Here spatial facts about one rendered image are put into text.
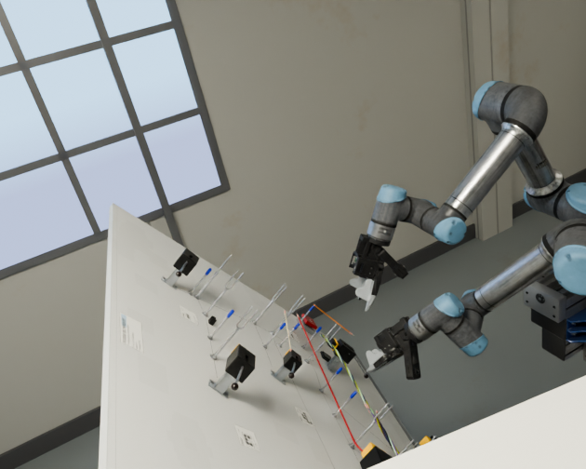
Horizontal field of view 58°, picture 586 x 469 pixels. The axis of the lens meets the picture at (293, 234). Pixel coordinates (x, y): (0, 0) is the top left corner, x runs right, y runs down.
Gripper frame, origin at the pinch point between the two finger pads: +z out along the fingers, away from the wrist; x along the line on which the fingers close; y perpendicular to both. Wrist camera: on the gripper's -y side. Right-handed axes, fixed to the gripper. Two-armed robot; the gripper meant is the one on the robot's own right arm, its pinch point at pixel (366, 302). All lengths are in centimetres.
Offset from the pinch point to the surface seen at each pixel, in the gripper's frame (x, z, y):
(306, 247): -181, 34, -16
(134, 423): 74, 0, 55
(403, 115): -196, -61, -57
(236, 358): 54, -3, 40
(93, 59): -126, -46, 118
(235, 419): 57, 8, 38
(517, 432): 110, -30, 25
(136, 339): 52, -2, 59
